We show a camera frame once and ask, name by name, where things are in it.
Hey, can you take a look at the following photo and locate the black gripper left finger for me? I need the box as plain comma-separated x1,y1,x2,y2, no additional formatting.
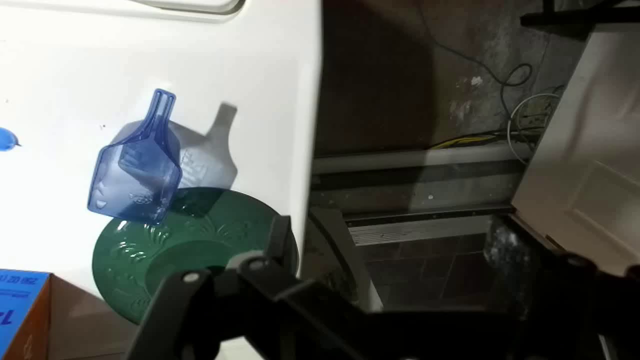
264,214,297,279

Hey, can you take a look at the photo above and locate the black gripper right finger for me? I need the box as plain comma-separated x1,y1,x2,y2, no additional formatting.
485,214,559,307

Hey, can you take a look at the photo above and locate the translucent blue measuring cup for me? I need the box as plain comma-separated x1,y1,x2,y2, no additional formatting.
87,89,185,223

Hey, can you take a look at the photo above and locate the blue cardboard detergent box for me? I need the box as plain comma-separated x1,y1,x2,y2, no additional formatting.
0,269,139,360

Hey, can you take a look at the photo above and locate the green round lid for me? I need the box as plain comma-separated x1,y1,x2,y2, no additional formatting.
90,188,301,326

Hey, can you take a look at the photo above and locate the white panelled door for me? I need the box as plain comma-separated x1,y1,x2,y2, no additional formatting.
510,22,640,277

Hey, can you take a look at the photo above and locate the white washing machine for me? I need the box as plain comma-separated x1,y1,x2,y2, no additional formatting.
0,0,327,360

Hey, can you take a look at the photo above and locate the white coiled cable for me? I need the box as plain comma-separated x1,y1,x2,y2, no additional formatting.
507,89,569,165

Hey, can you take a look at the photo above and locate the yellow floor cable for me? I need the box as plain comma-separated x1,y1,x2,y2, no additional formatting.
430,128,528,153

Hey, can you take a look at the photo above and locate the black floor cable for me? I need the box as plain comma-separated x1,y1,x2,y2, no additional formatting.
417,0,537,92

